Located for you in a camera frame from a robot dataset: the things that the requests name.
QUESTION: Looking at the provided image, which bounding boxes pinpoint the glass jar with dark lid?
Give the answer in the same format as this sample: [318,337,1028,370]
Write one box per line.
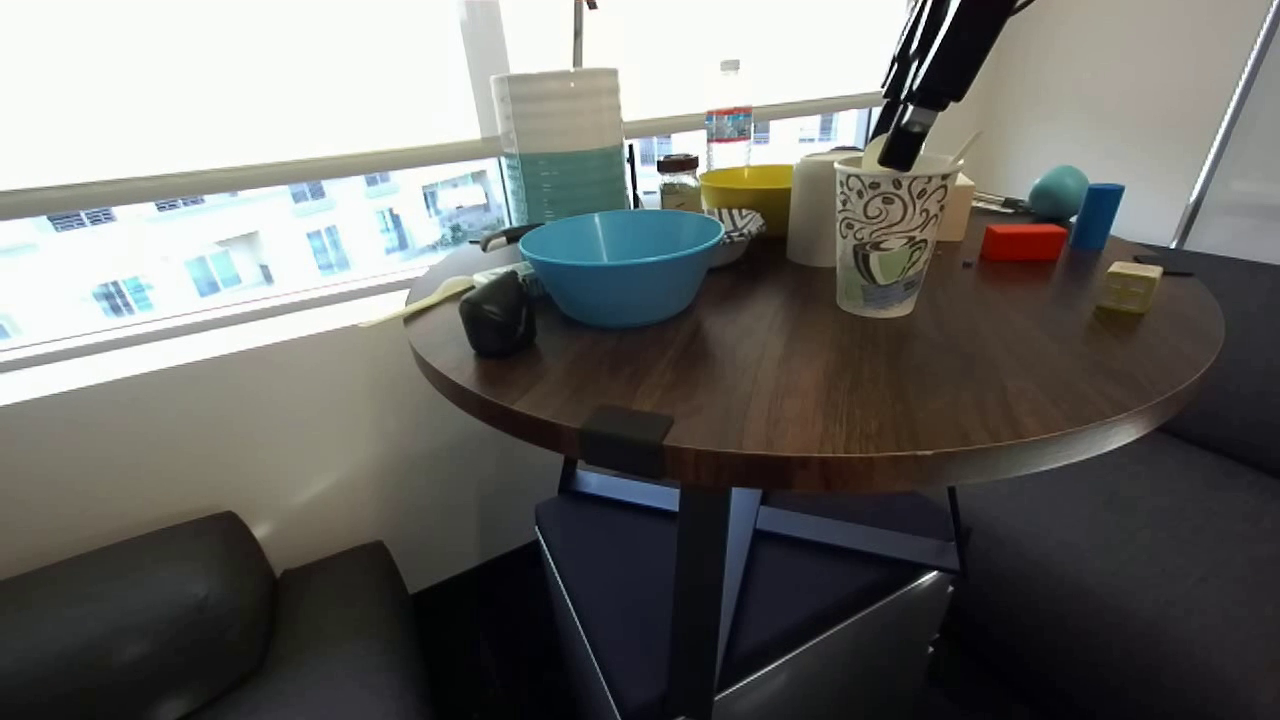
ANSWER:
[652,153,709,218]

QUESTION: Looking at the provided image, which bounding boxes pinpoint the white and teal container stack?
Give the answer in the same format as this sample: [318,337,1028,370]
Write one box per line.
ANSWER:
[493,68,631,227]

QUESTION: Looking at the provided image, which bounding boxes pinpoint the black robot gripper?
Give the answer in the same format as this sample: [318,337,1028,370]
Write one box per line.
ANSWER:
[867,0,1032,176]

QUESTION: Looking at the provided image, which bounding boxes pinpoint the red block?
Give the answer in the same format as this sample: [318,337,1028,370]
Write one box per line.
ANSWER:
[981,221,1071,270]

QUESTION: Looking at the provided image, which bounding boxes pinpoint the blue cylinder block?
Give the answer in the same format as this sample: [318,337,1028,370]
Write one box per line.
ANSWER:
[1071,179,1129,261]

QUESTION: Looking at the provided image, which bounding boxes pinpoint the patterned small plate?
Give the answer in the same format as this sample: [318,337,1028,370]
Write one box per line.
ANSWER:
[700,203,773,272]

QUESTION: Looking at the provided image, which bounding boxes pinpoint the blue plastic bowl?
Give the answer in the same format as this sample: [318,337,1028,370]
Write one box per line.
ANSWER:
[511,209,729,337]

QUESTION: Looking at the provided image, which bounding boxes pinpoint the light wooden box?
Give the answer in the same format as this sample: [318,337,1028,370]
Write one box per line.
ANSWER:
[934,168,981,247]

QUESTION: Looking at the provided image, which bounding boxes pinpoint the table pedestal with cross bars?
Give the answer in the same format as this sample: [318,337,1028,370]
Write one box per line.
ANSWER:
[557,458,968,720]

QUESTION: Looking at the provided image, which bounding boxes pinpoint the white pitcher with handle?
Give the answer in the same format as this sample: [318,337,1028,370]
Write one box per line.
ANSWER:
[782,150,867,272]

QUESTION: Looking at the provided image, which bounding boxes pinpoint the white blind wand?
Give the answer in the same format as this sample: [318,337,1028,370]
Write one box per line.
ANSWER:
[567,0,600,74]

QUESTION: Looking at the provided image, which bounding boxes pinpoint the thin black curved handle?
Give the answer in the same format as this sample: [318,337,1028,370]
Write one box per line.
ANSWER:
[478,221,542,258]

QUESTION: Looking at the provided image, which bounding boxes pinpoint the black clamp on table edge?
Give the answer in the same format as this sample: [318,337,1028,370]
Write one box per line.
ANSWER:
[578,403,677,482]

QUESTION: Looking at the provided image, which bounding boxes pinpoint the black utensil with cream handle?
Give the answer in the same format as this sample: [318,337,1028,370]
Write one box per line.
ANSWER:
[356,261,546,363]

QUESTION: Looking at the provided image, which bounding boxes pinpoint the yellow bowl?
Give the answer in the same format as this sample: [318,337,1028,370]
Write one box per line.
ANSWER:
[696,160,802,244]

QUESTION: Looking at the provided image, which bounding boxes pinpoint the patterned paper cup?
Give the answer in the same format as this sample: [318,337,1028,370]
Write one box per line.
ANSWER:
[834,150,968,324]

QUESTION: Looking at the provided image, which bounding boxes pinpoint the white window frame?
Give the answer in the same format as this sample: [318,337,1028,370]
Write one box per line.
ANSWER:
[0,0,940,403]

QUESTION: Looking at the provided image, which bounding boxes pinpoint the pale yellow cube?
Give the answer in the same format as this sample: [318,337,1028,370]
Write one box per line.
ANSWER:
[1092,258,1170,321]

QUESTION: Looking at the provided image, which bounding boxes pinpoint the clear plastic water bottle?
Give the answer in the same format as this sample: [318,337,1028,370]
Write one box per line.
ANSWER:
[700,51,761,176]

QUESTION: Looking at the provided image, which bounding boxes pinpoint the dark grey fabric sofa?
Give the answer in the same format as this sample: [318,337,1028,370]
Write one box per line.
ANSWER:
[936,240,1280,720]

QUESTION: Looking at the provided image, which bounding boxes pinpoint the grey metal partition frame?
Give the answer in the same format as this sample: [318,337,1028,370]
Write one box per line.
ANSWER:
[1170,4,1280,258]

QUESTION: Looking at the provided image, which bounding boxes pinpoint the black leather sofa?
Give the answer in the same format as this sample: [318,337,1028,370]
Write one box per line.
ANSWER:
[0,511,441,720]

